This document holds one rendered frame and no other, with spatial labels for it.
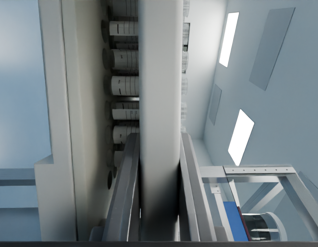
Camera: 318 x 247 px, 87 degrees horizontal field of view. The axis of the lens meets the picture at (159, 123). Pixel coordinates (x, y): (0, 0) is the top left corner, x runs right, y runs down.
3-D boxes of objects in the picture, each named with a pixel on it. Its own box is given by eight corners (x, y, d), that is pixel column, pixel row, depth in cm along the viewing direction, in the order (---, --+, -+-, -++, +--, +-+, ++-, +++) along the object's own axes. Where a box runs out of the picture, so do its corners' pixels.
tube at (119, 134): (84, 124, 13) (183, 124, 13) (85, 141, 13) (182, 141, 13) (77, 127, 11) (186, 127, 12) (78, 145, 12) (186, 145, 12)
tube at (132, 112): (83, 101, 12) (183, 102, 13) (84, 118, 13) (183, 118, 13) (75, 101, 11) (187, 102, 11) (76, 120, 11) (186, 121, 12)
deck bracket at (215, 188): (211, 192, 78) (221, 192, 78) (209, 182, 82) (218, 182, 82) (211, 193, 79) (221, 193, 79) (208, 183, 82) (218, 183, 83)
